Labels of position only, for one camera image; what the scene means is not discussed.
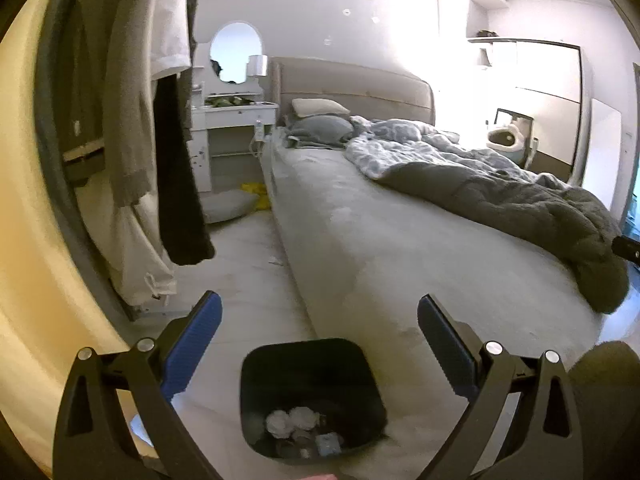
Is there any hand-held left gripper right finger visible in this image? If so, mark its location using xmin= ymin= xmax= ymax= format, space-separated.
xmin=416 ymin=293 xmax=584 ymax=480

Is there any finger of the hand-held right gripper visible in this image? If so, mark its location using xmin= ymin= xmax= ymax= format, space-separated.
xmin=611 ymin=235 xmax=640 ymax=264

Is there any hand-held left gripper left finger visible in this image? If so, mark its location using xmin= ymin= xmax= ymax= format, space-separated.
xmin=52 ymin=290 xmax=223 ymax=480

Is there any black trash bin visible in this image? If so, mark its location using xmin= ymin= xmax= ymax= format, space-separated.
xmin=240 ymin=338 xmax=388 ymax=461

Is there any blue white tissue packet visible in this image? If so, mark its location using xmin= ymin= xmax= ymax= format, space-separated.
xmin=315 ymin=432 xmax=346 ymax=456

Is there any person's right forearm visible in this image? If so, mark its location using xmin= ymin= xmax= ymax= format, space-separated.
xmin=567 ymin=341 xmax=640 ymax=480

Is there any white clothes rack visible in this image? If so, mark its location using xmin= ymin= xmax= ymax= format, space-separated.
xmin=130 ymin=290 xmax=171 ymax=318

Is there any grey bed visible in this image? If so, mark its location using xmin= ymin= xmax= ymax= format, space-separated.
xmin=260 ymin=56 xmax=631 ymax=480

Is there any white panel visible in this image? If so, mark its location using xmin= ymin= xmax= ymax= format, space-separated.
xmin=580 ymin=97 xmax=623 ymax=211

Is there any dark grey fleece blanket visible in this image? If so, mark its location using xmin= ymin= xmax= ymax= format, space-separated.
xmin=380 ymin=162 xmax=631 ymax=315

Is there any grey cushioned stool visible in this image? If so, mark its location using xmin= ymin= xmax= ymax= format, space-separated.
xmin=200 ymin=191 xmax=261 ymax=224

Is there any yellow bag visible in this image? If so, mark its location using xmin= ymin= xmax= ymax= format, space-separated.
xmin=240 ymin=182 xmax=273 ymax=211

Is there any white cat bed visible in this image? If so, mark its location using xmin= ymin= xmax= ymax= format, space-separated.
xmin=486 ymin=122 xmax=526 ymax=153

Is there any wardrobe with sliding doors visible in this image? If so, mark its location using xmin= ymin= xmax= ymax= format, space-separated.
xmin=467 ymin=37 xmax=586 ymax=183

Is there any blue patterned duvet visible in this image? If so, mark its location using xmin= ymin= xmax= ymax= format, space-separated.
xmin=344 ymin=117 xmax=571 ymax=191

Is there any white power strip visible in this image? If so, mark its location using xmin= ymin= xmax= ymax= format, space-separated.
xmin=249 ymin=120 xmax=267 ymax=158

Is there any white dressing table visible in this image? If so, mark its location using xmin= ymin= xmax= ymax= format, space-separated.
xmin=187 ymin=65 xmax=280 ymax=193

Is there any beige knit cardigan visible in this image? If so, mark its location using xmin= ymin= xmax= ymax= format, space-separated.
xmin=107 ymin=0 xmax=162 ymax=206

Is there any grey pillow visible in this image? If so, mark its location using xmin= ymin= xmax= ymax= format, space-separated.
xmin=285 ymin=115 xmax=355 ymax=150

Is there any beige pillow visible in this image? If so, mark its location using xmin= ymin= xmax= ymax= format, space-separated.
xmin=291 ymin=98 xmax=351 ymax=117

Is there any silver table lamp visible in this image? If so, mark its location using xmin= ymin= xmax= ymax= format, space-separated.
xmin=247 ymin=54 xmax=269 ymax=106

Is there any grey hanging coat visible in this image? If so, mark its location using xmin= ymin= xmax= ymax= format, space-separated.
xmin=37 ymin=0 xmax=112 ymax=188

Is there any oval mirror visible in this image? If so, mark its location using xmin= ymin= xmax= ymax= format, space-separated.
xmin=210 ymin=21 xmax=257 ymax=84

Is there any white t-shirt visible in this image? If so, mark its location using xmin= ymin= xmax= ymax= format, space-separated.
xmin=145 ymin=0 xmax=192 ymax=80

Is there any grey door frame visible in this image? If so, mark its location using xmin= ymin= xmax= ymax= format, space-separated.
xmin=617 ymin=62 xmax=640 ymax=241

